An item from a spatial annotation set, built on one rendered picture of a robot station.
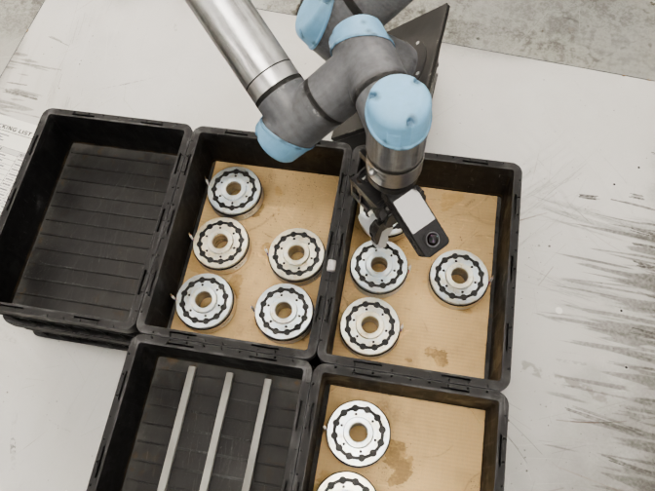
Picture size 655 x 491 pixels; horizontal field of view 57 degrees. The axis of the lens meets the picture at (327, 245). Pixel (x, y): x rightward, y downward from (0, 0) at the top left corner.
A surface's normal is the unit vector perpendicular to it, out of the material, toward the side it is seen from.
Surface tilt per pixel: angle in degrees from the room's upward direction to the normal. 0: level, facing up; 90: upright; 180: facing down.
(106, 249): 0
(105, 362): 0
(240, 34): 26
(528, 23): 0
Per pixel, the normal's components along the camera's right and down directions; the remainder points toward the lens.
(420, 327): -0.05, -0.38
